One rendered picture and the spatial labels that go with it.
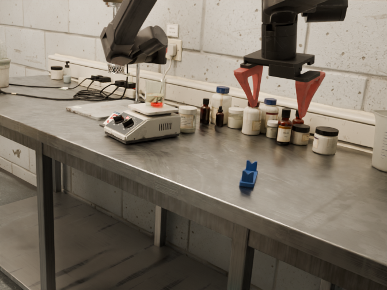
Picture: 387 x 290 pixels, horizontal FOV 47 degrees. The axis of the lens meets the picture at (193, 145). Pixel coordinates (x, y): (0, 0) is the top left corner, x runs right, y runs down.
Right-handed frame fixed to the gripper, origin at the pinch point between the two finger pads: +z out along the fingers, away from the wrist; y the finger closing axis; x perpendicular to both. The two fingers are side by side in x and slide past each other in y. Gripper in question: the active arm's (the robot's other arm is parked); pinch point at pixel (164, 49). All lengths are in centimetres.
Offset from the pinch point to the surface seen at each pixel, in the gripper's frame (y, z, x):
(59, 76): 92, 58, 24
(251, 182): -39, -27, 25
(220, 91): -9.4, 24.9, 15.0
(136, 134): 0.7, -14.0, 23.3
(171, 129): -4.8, -2.6, 23.5
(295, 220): -51, -39, 26
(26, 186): 136, 74, 101
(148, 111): -0.4, -9.0, 17.4
